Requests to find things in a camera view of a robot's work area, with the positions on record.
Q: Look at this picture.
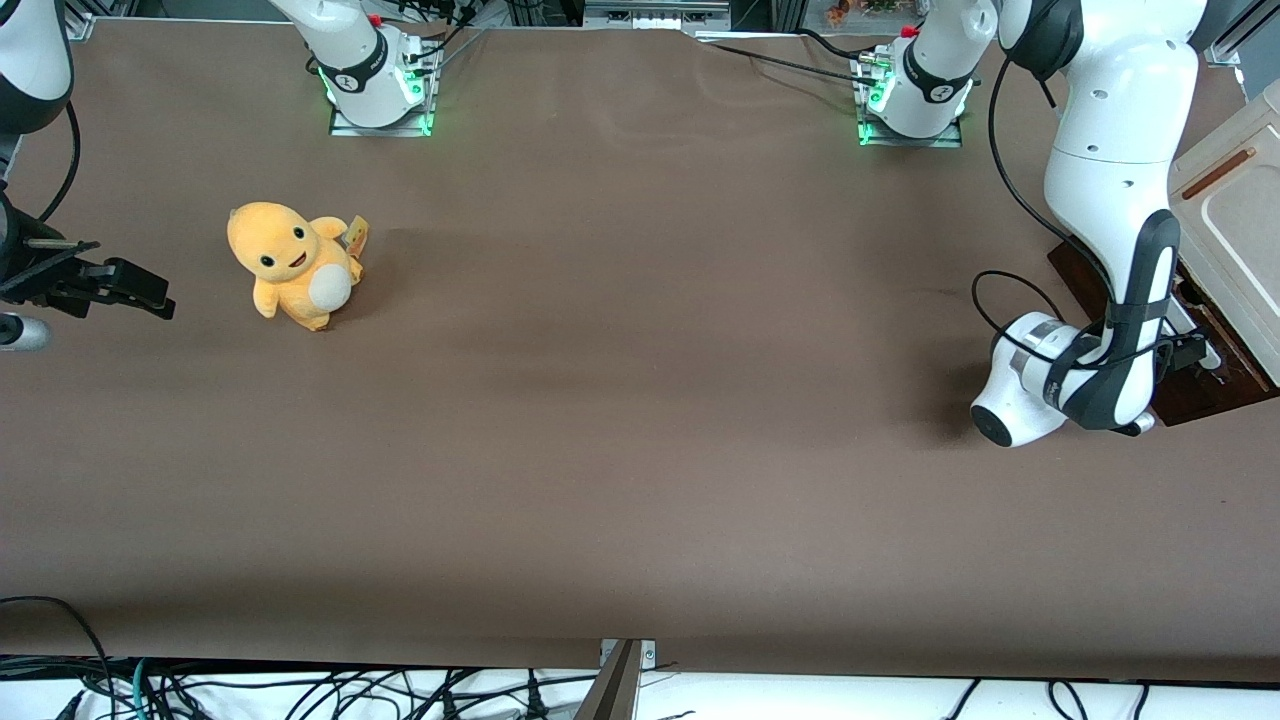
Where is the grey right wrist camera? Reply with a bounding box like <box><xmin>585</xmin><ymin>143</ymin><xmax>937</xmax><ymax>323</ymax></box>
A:
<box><xmin>0</xmin><ymin>313</ymin><xmax>51</xmax><ymax>352</ymax></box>

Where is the aluminium frame profile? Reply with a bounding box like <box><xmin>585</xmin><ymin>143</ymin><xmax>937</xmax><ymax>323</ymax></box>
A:
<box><xmin>1203</xmin><ymin>0</ymin><xmax>1280</xmax><ymax>71</ymax></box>

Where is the black looped cable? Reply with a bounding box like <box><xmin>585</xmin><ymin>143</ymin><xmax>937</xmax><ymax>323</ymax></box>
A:
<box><xmin>0</xmin><ymin>596</ymin><xmax>117</xmax><ymax>720</ymax></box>

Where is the short black table cable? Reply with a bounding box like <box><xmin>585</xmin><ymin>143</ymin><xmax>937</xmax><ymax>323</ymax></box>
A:
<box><xmin>798</xmin><ymin>28</ymin><xmax>889</xmax><ymax>63</ymax></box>

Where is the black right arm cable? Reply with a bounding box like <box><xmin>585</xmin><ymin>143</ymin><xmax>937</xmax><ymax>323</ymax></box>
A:
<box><xmin>35</xmin><ymin>100</ymin><xmax>82</xmax><ymax>224</ymax></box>

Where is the white metal drawer handle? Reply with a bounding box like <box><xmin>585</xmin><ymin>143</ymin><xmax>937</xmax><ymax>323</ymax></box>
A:
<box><xmin>1165</xmin><ymin>298</ymin><xmax>1223</xmax><ymax>373</ymax></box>

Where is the grey power strip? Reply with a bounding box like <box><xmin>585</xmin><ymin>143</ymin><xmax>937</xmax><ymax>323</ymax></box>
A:
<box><xmin>583</xmin><ymin>0</ymin><xmax>733</xmax><ymax>31</ymax></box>

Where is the yellow plush toy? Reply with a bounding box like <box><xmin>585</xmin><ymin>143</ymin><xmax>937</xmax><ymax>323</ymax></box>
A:
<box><xmin>226</xmin><ymin>201</ymin><xmax>370</xmax><ymax>333</ymax></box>

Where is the dark brown pole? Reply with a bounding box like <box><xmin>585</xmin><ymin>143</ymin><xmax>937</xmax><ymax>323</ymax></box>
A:
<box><xmin>572</xmin><ymin>640</ymin><xmax>643</xmax><ymax>720</ymax></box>

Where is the long black table cable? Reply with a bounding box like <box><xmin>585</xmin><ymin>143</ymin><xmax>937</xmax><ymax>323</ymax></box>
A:
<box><xmin>698</xmin><ymin>40</ymin><xmax>879</xmax><ymax>88</ymax></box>

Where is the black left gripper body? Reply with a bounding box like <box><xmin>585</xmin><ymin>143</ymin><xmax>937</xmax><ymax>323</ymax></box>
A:
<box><xmin>1155</xmin><ymin>332</ymin><xmax>1211</xmax><ymax>376</ymax></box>

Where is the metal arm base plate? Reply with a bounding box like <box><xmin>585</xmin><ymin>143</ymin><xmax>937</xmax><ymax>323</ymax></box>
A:
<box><xmin>857</xmin><ymin>118</ymin><xmax>964</xmax><ymax>149</ymax></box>
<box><xmin>328</xmin><ymin>100</ymin><xmax>435</xmax><ymax>138</ymax></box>

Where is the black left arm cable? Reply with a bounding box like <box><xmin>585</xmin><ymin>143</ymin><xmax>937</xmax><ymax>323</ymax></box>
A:
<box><xmin>970</xmin><ymin>55</ymin><xmax>1201</xmax><ymax>373</ymax></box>

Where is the cream white drawer cabinet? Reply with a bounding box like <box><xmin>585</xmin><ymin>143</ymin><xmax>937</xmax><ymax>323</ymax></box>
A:
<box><xmin>1168</xmin><ymin>80</ymin><xmax>1280</xmax><ymax>389</ymax></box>

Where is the black cable at arm base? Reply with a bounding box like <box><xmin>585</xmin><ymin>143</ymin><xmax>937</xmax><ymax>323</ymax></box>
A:
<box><xmin>395</xmin><ymin>0</ymin><xmax>483</xmax><ymax>63</ymax></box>

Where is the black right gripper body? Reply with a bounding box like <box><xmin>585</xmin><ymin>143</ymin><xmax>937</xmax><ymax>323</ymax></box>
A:
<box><xmin>0</xmin><ymin>190</ymin><xmax>107</xmax><ymax>320</ymax></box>

